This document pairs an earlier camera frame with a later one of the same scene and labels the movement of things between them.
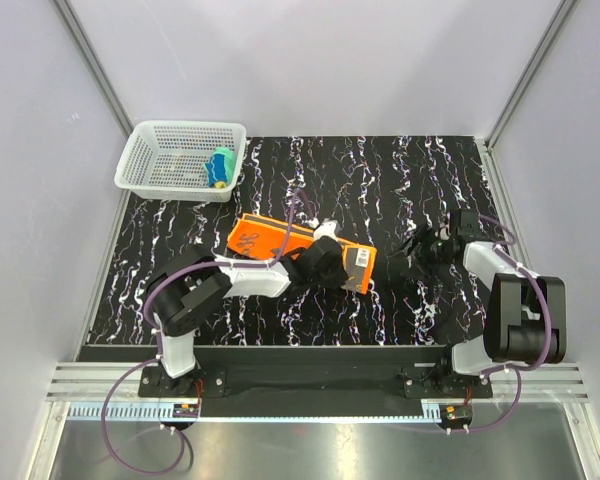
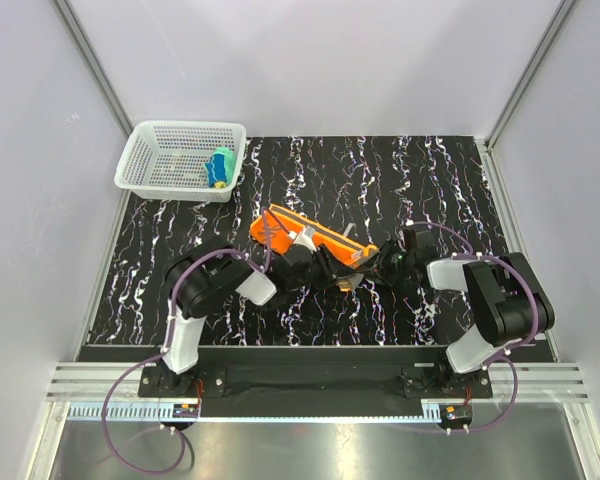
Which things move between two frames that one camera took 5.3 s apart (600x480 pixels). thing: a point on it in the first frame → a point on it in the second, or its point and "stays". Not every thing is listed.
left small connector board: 182,410 stays
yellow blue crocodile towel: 220,168 stays
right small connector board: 456,413 stays
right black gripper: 424,236 → 384,276
